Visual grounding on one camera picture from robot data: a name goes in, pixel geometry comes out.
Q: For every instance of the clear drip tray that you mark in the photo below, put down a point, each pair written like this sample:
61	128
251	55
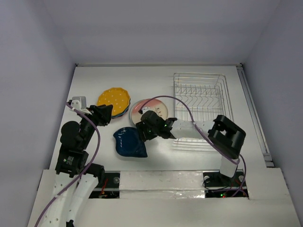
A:
191	142

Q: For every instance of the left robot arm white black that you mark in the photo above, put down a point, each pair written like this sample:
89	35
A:
75	177

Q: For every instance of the yellow dotted plate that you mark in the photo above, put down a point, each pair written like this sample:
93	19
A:
113	95

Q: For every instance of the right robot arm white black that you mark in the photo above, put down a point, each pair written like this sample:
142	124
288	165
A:
221	133

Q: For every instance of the pink dotted plate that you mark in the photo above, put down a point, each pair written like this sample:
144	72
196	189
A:
120	116

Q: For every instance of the white plate red rim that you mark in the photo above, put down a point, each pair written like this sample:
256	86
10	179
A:
158	107

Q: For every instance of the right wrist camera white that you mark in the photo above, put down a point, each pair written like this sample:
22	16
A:
144	110

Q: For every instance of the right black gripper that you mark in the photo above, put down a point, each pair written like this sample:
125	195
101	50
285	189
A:
144	130

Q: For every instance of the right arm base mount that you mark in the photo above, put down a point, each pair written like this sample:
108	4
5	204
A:
219	186

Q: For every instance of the dark blue plate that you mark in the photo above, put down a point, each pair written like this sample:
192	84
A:
129	143

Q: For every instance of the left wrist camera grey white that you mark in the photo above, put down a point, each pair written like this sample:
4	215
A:
78	103

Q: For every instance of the blue dotted plate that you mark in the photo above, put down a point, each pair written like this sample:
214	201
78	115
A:
119	109

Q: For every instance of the white patterned plate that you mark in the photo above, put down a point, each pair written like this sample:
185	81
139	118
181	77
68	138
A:
134	115

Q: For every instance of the wire dish rack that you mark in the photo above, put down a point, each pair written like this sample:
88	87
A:
205	94

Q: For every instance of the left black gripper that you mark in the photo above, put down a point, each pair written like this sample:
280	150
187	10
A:
102	113

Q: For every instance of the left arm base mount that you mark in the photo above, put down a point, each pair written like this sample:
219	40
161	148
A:
109	189

